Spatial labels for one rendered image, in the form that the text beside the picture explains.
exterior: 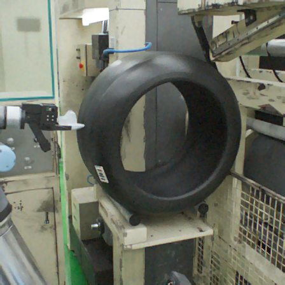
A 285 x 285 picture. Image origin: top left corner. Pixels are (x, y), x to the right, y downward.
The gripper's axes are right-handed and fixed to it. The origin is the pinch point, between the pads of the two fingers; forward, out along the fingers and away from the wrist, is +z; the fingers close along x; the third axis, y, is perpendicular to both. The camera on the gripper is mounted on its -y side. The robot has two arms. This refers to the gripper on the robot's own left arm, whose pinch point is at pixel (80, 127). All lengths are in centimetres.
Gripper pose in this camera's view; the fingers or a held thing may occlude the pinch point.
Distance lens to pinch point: 136.0
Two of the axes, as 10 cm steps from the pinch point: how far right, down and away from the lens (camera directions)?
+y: 1.1, -9.7, -2.0
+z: 9.3, 0.3, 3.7
